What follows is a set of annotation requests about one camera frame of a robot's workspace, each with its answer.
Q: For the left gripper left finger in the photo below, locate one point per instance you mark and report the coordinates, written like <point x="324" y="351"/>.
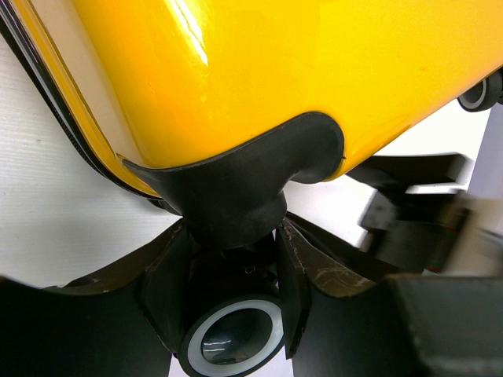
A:
<point x="122" y="320"/>

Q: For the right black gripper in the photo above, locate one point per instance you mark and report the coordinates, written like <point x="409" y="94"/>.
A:
<point x="451" y="233"/>

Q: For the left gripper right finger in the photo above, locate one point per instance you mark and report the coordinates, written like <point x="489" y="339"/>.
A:
<point x="337" y="322"/>

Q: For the yellow hard-shell suitcase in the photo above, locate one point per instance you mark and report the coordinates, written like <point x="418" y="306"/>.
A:
<point x="237" y="115"/>

